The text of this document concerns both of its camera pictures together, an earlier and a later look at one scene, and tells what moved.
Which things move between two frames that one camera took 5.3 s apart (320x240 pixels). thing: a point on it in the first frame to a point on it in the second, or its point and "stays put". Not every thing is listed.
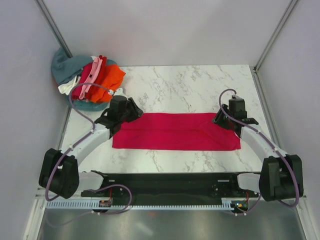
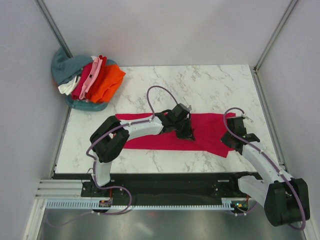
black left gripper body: x=131 y=112 to x=182 y=129
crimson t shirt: x=85 y=72 stays put
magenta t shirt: x=175 y=131 stays put
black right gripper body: x=221 y=120 to x=226 y=140
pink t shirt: x=95 y=68 stays put
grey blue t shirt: x=64 y=68 stays put
